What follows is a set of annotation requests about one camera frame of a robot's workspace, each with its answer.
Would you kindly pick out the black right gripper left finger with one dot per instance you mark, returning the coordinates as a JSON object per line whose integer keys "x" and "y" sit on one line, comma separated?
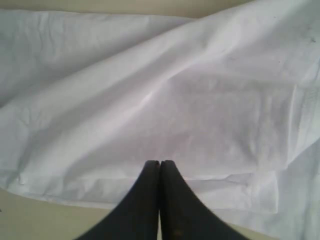
{"x": 136, "y": 217}

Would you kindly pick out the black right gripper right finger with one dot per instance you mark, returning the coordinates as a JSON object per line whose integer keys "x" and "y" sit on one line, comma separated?
{"x": 182, "y": 215}

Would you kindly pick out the white t-shirt red lettering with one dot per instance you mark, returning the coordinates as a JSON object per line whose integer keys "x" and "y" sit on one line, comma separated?
{"x": 232, "y": 98}

